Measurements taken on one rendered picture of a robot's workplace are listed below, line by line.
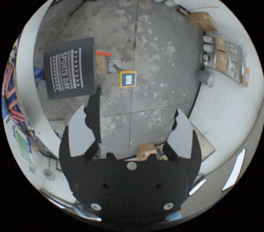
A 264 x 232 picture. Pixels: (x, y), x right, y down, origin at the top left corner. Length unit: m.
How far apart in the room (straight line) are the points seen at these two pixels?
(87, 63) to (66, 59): 0.18
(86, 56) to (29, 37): 0.56
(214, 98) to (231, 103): 0.73
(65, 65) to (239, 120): 3.68
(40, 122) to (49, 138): 0.04
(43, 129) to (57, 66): 0.63
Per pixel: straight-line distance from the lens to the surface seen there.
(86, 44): 0.66
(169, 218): 0.26
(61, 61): 0.73
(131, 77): 0.67
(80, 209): 0.57
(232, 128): 3.29
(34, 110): 0.15
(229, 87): 3.10
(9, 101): 1.46
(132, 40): 1.69
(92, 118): 0.92
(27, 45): 0.15
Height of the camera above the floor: 1.59
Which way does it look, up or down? 55 degrees down
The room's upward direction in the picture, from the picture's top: 147 degrees clockwise
